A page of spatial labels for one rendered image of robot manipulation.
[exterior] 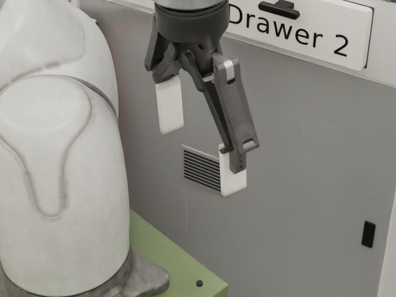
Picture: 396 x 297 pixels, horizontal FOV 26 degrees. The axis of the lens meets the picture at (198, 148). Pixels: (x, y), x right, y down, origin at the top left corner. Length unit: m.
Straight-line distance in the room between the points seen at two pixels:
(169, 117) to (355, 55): 0.51
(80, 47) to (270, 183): 0.74
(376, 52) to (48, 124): 0.72
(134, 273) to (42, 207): 0.20
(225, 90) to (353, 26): 0.60
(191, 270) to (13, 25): 0.37
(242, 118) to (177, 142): 0.93
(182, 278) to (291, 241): 0.72
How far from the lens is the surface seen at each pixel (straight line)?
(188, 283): 1.06
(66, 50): 1.04
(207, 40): 0.86
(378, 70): 1.47
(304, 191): 1.67
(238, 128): 0.86
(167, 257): 1.09
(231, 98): 0.86
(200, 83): 0.88
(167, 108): 1.01
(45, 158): 0.87
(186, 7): 0.83
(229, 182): 0.93
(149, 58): 0.99
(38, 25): 1.03
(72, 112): 0.88
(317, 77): 1.52
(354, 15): 1.42
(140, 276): 1.04
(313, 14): 1.45
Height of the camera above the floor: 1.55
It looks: 36 degrees down
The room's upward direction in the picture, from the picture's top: straight up
